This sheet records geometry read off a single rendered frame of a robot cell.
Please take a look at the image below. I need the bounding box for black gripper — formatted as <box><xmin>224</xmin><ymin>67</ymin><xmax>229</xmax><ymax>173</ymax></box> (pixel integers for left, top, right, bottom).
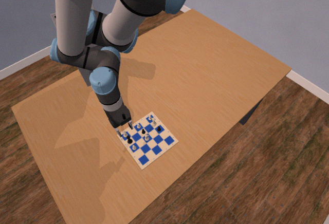
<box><xmin>101</xmin><ymin>94</ymin><xmax>133</xmax><ymax>137</ymax></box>

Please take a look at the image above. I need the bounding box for blue and white chessboard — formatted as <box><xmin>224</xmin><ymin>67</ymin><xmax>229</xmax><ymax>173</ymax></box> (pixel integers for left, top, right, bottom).
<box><xmin>117</xmin><ymin>112</ymin><xmax>179</xmax><ymax>170</ymax></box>

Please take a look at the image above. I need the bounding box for black chess king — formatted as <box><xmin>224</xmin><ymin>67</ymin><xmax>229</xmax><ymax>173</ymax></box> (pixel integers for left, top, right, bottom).
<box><xmin>127</xmin><ymin>136</ymin><xmax>133</xmax><ymax>144</ymax></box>

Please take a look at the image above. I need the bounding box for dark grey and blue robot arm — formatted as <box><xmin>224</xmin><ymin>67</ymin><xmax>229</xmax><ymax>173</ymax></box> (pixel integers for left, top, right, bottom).
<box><xmin>50</xmin><ymin>0</ymin><xmax>186</xmax><ymax>105</ymax></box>

